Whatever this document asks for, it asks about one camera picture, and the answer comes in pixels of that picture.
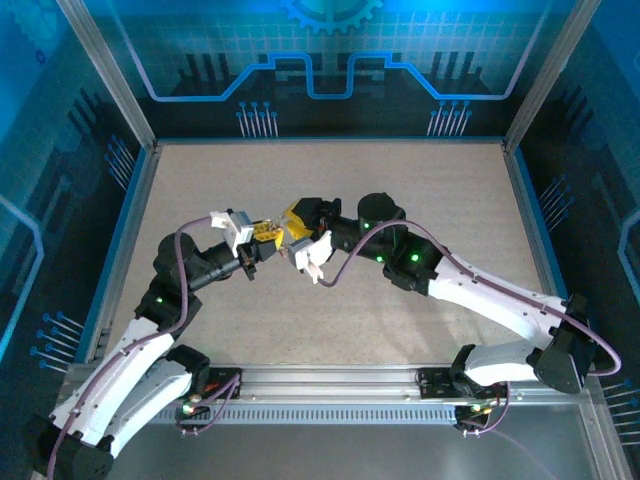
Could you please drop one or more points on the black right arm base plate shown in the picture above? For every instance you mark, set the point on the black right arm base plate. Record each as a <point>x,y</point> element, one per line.
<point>432,382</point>

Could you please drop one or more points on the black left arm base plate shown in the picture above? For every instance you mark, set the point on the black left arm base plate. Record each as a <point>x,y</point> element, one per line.
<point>222,375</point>

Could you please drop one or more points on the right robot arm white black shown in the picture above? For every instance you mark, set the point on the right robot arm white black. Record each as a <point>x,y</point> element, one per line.
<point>500,310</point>

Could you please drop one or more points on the small controller board with LEDs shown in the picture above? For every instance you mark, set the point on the small controller board with LEDs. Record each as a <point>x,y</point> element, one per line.
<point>475,409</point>
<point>187,407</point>

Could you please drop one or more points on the grey metal panel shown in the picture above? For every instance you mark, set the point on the grey metal panel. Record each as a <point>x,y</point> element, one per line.
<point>320,455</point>

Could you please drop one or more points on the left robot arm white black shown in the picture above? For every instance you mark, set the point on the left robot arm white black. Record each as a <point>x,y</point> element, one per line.
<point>125,360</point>

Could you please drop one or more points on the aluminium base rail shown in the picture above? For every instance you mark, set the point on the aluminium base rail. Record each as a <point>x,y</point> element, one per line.
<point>325,380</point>

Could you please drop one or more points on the aluminium side rail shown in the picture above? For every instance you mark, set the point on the aluminium side rail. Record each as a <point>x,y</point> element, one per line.
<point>522,200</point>
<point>151,162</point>

